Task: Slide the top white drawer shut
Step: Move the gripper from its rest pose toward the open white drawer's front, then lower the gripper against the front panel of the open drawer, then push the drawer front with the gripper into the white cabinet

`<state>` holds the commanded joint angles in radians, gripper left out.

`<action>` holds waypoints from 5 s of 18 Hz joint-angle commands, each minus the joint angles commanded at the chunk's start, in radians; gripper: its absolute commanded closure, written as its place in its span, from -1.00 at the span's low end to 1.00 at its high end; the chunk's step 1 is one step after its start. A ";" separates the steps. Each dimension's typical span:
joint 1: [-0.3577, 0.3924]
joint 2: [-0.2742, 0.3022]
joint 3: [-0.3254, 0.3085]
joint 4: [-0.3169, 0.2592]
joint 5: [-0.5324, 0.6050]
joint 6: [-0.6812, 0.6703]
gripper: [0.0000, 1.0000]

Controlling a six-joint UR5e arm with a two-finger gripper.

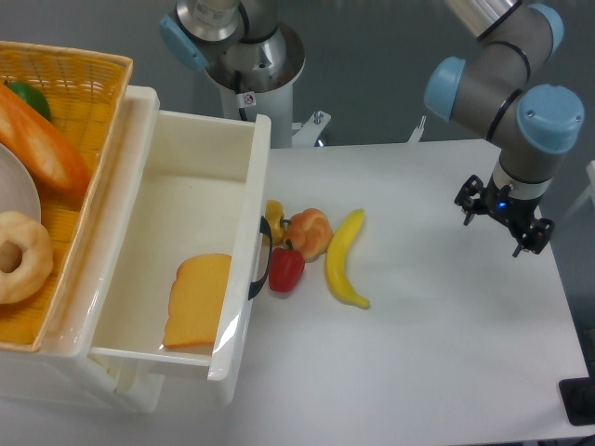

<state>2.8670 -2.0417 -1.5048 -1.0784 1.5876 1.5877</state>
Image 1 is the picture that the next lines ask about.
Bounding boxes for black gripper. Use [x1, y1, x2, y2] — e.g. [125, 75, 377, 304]
[454, 175, 555, 257]

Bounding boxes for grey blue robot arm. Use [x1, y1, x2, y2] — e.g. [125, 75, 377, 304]
[424, 1, 585, 255]

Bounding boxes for white top drawer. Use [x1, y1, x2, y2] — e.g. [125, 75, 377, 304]
[87, 109, 272, 383]

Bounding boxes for white drawer cabinet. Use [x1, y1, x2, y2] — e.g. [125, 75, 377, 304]
[1, 86, 237, 412]

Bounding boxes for yellow banana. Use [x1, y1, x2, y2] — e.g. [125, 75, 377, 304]
[324, 209, 370, 309]

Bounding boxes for orange bread roll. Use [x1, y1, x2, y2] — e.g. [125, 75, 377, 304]
[282, 208, 334, 263]

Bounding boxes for black device at edge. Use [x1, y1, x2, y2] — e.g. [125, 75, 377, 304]
[559, 377, 594, 426]

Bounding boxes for red bell pepper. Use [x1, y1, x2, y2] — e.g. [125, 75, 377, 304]
[269, 243, 305, 293]

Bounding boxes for yellow bell pepper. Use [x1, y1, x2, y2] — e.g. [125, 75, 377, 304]
[265, 200, 290, 246]

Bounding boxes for orange toast slice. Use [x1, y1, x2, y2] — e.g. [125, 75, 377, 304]
[163, 253, 231, 349]

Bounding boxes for yellow woven basket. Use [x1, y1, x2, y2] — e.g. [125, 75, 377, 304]
[1, 42, 133, 352]

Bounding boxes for orange baguette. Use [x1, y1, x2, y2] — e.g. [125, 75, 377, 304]
[1, 85, 91, 197]

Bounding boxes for beige donut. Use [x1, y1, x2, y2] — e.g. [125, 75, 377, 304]
[1, 211, 53, 305]

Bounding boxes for beige plate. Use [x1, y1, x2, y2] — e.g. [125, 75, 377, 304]
[0, 145, 41, 222]

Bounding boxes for green pepper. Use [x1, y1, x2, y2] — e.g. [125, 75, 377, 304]
[4, 81, 52, 122]

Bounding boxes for white mounting bracket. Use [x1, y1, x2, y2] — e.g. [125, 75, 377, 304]
[292, 111, 332, 149]

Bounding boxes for black drawer handle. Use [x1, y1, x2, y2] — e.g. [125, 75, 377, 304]
[248, 216, 273, 300]

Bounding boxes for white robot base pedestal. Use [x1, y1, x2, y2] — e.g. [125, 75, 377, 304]
[159, 0, 305, 149]

